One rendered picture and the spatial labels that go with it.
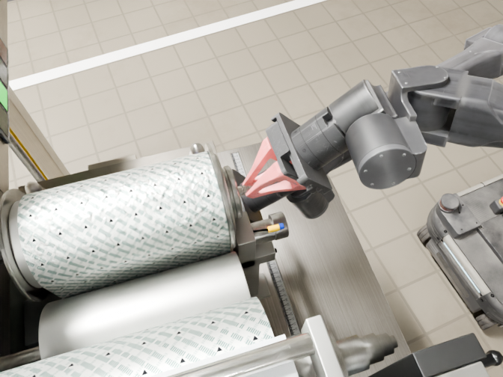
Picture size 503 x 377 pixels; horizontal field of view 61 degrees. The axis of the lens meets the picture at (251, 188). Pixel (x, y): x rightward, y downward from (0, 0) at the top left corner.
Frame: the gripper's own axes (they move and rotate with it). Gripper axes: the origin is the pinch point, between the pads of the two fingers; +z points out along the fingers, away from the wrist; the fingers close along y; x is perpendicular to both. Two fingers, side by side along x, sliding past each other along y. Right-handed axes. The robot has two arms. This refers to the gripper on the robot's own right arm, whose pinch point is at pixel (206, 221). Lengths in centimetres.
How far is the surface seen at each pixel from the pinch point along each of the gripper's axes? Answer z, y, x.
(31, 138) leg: 66, 71, -16
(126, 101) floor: 74, 136, -81
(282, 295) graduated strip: -1.4, -12.5, -19.9
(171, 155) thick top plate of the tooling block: 4.9, 18.7, -1.3
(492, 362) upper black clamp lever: -32, -35, 16
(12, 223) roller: 7.2, -5.9, 32.3
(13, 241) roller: 7.4, -8.1, 32.0
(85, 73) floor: 91, 164, -71
